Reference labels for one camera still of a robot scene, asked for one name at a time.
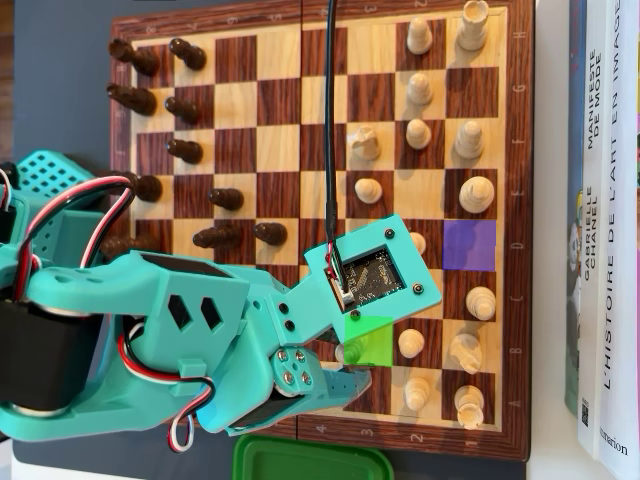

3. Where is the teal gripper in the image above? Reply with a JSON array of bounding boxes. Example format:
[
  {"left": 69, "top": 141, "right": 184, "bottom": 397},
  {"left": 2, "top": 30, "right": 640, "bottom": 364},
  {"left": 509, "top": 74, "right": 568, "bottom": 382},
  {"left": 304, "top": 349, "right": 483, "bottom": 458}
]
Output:
[{"left": 196, "top": 283, "right": 374, "bottom": 436}]

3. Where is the light wood queen chess piece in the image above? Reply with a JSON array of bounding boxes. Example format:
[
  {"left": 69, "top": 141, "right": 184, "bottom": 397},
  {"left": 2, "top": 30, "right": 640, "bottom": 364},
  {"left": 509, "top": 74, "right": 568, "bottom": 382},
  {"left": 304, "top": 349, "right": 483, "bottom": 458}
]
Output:
[{"left": 332, "top": 335, "right": 372, "bottom": 367}]

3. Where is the light wood knight chess piece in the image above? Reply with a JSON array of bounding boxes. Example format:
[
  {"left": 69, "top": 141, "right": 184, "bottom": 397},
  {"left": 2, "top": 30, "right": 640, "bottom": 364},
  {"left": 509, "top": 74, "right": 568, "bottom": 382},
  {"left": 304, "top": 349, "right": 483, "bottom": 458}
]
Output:
[
  {"left": 348, "top": 124, "right": 383, "bottom": 161},
  {"left": 448, "top": 332, "right": 484, "bottom": 375}
]

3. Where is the light wood rook chess piece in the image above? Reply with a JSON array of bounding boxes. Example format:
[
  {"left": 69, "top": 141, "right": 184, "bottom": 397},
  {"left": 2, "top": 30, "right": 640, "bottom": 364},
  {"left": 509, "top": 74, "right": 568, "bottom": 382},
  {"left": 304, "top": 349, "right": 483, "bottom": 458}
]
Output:
[
  {"left": 455, "top": 0, "right": 490, "bottom": 52},
  {"left": 453, "top": 383, "right": 486, "bottom": 430}
]

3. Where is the dark brown pawn chess piece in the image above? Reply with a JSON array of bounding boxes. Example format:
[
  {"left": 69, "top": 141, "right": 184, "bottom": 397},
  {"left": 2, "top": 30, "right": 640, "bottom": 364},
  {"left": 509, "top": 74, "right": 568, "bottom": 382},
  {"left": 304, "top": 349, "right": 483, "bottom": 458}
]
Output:
[
  {"left": 164, "top": 96, "right": 203, "bottom": 126},
  {"left": 253, "top": 221, "right": 289, "bottom": 247},
  {"left": 207, "top": 187, "right": 245, "bottom": 212},
  {"left": 168, "top": 37, "right": 208, "bottom": 71},
  {"left": 166, "top": 138, "right": 204, "bottom": 165}
]

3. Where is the light wood bishop chess piece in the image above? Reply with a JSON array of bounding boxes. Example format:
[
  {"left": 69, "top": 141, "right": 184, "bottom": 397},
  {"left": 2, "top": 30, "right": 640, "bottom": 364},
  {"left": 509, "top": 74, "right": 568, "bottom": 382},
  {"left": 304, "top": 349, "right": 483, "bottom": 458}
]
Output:
[
  {"left": 464, "top": 285, "right": 497, "bottom": 322},
  {"left": 453, "top": 120, "right": 485, "bottom": 160}
]

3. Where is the dark brown bishop chess piece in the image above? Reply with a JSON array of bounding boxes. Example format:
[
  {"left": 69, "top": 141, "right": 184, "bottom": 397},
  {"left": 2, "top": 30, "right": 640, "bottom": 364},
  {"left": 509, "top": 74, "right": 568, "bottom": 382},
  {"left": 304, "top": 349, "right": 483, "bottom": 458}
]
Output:
[{"left": 192, "top": 224, "right": 244, "bottom": 250}]

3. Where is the light wood king chess piece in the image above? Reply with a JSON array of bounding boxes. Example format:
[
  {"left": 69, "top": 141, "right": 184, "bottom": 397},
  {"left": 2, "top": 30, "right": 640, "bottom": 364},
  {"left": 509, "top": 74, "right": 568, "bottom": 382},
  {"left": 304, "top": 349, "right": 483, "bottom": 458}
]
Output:
[{"left": 458, "top": 175, "right": 496, "bottom": 215}]

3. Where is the dark brown queen chess piece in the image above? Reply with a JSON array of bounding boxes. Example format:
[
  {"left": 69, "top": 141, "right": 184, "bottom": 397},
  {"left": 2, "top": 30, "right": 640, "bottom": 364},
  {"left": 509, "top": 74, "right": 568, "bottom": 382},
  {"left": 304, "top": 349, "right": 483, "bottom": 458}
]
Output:
[{"left": 101, "top": 234, "right": 161, "bottom": 261}]

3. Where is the dark brown king chess piece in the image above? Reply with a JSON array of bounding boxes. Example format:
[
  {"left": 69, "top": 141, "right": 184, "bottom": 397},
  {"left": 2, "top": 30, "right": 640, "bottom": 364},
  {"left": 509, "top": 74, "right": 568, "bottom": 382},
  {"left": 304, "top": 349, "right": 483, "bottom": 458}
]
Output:
[{"left": 97, "top": 170, "right": 164, "bottom": 202}]

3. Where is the dark brown knight chess piece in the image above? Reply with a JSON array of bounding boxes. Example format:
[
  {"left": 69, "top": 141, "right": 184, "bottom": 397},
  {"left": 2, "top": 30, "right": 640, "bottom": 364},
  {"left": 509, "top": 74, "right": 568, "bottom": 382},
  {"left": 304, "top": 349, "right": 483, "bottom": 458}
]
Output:
[{"left": 106, "top": 82, "right": 159, "bottom": 117}]

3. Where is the dark brown rook chess piece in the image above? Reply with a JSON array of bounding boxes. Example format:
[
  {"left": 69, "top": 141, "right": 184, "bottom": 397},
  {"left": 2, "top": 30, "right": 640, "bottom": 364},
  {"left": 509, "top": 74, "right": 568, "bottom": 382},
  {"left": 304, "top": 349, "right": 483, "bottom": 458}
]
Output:
[{"left": 108, "top": 38, "right": 161, "bottom": 77}]

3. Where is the green plastic container lid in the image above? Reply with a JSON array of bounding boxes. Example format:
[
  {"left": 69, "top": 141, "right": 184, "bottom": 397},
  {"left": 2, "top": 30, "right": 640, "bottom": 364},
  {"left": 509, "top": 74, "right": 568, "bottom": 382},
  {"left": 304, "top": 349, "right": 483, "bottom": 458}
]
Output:
[{"left": 232, "top": 433, "right": 396, "bottom": 480}]

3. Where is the wooden folding chessboard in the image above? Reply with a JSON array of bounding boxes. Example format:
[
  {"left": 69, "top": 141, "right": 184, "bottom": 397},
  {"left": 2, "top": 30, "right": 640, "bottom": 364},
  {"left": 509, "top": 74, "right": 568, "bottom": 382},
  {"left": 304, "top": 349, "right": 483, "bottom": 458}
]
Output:
[{"left": 108, "top": 0, "right": 534, "bottom": 464}]

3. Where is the white Gabrielle Chanel book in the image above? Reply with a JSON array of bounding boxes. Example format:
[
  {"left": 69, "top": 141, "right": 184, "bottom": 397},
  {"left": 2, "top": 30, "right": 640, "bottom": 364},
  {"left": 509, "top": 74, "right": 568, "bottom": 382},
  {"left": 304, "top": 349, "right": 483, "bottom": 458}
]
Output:
[{"left": 577, "top": 0, "right": 611, "bottom": 459}]

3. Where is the white art history book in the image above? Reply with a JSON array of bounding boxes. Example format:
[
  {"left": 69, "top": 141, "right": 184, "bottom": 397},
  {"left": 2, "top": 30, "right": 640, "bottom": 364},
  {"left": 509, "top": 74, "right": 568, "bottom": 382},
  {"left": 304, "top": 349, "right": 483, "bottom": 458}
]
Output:
[{"left": 597, "top": 0, "right": 640, "bottom": 480}]

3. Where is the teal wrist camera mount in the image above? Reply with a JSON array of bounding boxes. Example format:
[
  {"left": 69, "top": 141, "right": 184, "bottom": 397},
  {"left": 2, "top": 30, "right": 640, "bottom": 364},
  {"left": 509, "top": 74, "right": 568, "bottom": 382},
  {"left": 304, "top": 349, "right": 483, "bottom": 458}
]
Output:
[{"left": 272, "top": 213, "right": 444, "bottom": 349}]

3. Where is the red white black servo cable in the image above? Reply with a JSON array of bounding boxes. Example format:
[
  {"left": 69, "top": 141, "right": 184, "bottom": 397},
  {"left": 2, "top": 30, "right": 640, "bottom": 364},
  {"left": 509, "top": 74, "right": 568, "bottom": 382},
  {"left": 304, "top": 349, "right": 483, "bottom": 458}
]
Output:
[
  {"left": 12, "top": 174, "right": 139, "bottom": 301},
  {"left": 118, "top": 322, "right": 217, "bottom": 454}
]

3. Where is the black camera cable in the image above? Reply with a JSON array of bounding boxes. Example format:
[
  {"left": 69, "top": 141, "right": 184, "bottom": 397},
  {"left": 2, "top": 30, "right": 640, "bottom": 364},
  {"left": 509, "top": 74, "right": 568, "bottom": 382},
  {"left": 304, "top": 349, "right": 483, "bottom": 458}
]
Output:
[{"left": 322, "top": 0, "right": 341, "bottom": 266}]

